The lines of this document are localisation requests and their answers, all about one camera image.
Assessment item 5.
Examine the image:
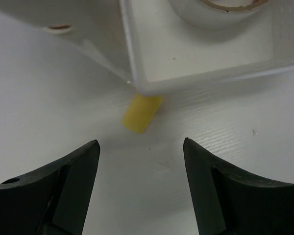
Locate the white perforated organizer basket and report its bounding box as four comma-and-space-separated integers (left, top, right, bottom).
0, 0, 294, 94

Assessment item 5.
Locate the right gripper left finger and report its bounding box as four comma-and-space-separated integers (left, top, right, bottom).
0, 140, 100, 235

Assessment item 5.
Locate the yellow highlighter cap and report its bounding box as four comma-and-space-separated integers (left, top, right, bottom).
122, 94, 163, 134

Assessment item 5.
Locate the clear tape roll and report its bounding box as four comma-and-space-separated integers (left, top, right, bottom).
169, 0, 269, 29

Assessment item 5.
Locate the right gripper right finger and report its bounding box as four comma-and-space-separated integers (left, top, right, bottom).
183, 138, 294, 235

